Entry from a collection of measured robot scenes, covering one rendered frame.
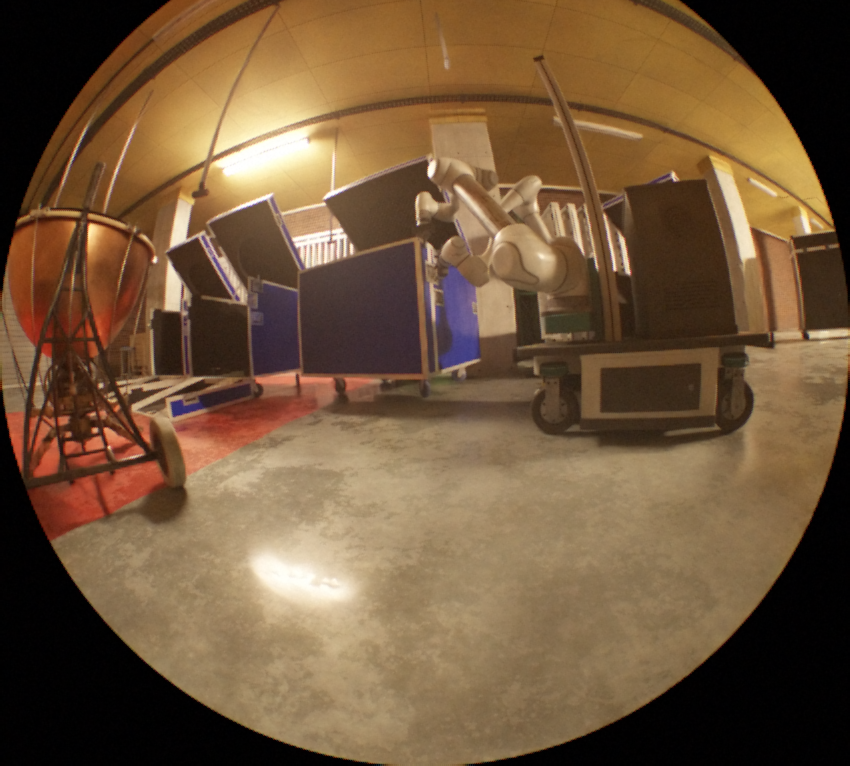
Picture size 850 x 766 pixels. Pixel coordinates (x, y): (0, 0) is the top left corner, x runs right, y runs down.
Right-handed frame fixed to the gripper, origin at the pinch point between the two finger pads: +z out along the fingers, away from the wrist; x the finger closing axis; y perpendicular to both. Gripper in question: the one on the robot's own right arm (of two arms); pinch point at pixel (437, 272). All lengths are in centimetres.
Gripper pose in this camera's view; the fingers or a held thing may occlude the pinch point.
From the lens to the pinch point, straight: 176.2
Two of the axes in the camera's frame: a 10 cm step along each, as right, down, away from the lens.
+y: -9.7, 0.1, -2.5
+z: -2.4, 1.7, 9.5
